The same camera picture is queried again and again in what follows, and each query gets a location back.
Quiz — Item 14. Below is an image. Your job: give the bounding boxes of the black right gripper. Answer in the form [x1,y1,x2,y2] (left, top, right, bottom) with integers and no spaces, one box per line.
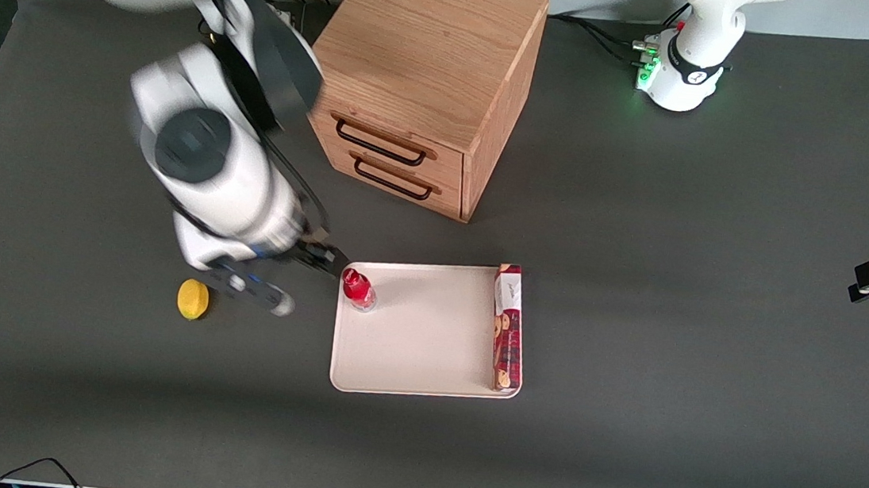
[268,225,350,281]

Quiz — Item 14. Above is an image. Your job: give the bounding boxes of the red coke bottle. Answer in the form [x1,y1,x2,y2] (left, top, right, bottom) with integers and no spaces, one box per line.
[339,267,381,314]

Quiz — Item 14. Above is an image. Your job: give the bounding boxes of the beige plastic tray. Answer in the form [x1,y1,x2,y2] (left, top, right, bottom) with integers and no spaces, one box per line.
[328,252,534,409]

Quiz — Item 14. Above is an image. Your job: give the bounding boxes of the yellow lemon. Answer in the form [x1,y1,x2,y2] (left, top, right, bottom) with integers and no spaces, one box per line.
[175,278,213,323]

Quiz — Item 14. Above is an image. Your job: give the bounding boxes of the red cookie box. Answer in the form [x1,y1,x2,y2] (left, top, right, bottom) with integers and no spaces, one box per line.
[484,262,534,395]

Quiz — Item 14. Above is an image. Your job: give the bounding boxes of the wooden drawer cabinet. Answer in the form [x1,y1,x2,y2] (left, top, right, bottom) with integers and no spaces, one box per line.
[296,0,551,231]

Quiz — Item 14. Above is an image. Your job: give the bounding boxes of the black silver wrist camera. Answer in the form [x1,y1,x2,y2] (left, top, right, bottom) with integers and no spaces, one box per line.
[203,254,300,319]

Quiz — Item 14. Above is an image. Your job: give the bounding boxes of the wooden drawer with black handle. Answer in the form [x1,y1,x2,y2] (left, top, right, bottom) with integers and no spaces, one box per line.
[304,101,471,189]
[310,136,467,221]

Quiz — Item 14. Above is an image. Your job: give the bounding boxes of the black cables behind left arm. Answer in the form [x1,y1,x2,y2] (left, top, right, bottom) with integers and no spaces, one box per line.
[544,0,694,71]

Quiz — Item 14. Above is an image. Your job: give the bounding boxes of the thin black cable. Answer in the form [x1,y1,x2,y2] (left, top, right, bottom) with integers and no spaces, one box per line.
[0,453,89,488]

